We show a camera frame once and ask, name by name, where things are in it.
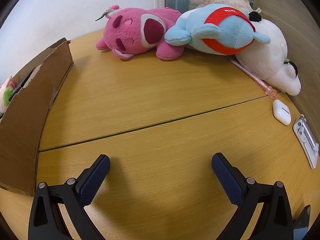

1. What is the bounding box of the brown cardboard box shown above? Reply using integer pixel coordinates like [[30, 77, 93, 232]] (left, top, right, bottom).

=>
[[1, 37, 73, 196]]

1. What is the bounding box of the small white phone stand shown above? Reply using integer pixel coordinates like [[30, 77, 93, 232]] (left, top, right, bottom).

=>
[[293, 114, 319, 169]]

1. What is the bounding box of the white earbuds case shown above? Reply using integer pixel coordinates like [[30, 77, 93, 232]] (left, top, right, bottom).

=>
[[272, 99, 291, 126]]

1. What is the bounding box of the pink transparent pen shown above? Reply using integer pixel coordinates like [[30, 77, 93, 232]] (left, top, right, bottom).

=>
[[228, 58, 278, 100]]

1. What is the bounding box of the pig plush green hat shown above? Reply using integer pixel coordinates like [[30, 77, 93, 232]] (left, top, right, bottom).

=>
[[0, 76, 16, 117]]

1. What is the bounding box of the white dog plush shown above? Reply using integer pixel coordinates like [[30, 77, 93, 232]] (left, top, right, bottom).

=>
[[235, 11, 301, 96]]

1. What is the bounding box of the blue dolphin plush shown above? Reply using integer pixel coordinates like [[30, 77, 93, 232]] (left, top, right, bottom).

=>
[[164, 4, 271, 55]]

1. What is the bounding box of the pink bear plush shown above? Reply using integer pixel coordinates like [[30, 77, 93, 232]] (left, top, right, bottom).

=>
[[95, 5, 184, 61]]

